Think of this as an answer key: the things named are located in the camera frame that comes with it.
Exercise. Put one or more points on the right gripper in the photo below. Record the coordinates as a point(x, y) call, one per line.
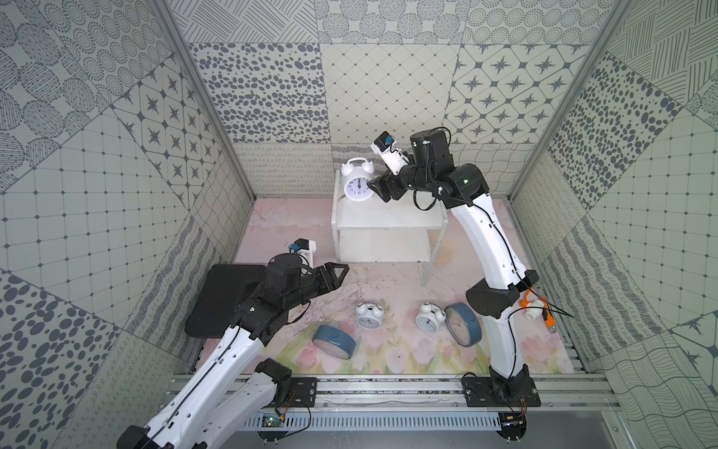
point(386, 183)

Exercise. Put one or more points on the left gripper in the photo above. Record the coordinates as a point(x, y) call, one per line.
point(320, 278)

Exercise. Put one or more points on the white twin-bell alarm clock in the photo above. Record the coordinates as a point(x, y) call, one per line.
point(430, 318)
point(369, 315)
point(356, 173)

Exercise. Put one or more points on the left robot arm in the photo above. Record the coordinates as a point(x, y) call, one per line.
point(204, 414)

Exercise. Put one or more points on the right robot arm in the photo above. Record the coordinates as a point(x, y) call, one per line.
point(463, 190)

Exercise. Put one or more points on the white two-tier shelf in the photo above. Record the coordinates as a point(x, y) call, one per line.
point(372, 231)

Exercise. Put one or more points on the blue round alarm clock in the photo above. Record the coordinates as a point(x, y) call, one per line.
point(463, 324)
point(334, 342)

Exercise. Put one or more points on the black pad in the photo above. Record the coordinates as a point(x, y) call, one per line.
point(226, 286)

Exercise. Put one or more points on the orange white tool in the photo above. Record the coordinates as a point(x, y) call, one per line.
point(538, 307)

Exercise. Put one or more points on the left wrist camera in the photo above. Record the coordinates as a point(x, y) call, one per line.
point(306, 248)

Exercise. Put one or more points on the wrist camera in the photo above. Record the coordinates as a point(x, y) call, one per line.
point(306, 248)
point(394, 158)

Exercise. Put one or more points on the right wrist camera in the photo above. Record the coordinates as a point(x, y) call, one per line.
point(394, 158)

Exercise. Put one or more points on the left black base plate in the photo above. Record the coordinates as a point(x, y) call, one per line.
point(298, 392)

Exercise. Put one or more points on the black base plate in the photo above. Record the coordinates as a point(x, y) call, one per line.
point(298, 392)
point(486, 392)

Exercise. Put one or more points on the aluminium mounting rail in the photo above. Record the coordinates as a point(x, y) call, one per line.
point(574, 392)

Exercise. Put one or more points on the perforated cable duct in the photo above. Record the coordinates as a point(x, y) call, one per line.
point(480, 421)

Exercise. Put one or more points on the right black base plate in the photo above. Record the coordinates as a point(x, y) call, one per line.
point(486, 392)

